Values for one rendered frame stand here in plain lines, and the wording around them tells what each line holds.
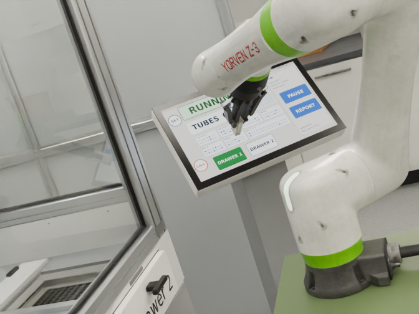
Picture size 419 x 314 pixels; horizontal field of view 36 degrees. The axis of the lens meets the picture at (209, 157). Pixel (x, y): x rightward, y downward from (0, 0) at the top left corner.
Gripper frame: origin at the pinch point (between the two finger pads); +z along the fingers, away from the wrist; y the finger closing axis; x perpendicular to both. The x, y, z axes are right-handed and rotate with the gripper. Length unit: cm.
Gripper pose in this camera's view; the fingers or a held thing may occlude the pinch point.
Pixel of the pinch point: (237, 124)
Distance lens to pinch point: 176.5
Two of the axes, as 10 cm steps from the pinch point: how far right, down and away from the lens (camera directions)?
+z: -0.9, 4.9, 8.7
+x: 4.7, 7.9, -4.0
